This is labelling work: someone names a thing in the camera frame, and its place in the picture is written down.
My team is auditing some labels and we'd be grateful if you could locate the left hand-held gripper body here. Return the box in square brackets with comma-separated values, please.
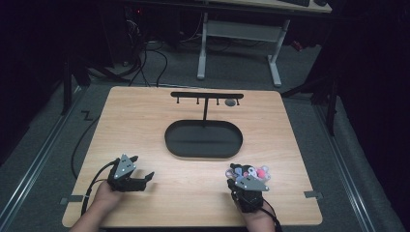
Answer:
[106, 154, 146, 193]

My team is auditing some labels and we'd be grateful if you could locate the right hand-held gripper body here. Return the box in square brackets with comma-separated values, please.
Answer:
[226, 176, 271, 214]

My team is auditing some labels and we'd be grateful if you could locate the black and pink keychain charm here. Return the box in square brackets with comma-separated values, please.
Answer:
[225, 163, 271, 184]

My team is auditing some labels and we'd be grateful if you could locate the black key rack with tray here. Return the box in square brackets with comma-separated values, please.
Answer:
[163, 91, 245, 160]

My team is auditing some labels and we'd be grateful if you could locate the person's left hand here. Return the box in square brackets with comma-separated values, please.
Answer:
[91, 181, 126, 212]

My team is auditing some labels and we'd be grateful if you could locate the person's right hand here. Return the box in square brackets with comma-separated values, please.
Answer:
[239, 206, 277, 232]

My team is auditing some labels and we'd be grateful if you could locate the black metal stand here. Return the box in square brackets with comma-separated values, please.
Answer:
[280, 44, 339, 137]
[60, 47, 130, 116]

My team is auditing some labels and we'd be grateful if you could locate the white metal desk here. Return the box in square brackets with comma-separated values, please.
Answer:
[196, 0, 333, 88]

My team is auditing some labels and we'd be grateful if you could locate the black keyboard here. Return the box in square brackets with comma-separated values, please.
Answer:
[278, 0, 311, 8]

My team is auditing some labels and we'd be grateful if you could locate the left hand-held gripper cable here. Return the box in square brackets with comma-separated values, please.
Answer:
[80, 159, 118, 217]

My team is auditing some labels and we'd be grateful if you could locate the hand-held gripper cable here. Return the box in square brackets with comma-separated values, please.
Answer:
[80, 159, 118, 217]
[261, 198, 284, 232]

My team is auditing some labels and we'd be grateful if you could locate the right hand-held gripper cable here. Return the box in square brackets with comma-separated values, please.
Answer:
[261, 198, 284, 232]

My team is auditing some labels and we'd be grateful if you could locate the black floor cable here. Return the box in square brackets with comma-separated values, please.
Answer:
[71, 110, 102, 180]

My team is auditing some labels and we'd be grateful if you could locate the bundle of black cables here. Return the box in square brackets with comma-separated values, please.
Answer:
[122, 9, 169, 88]

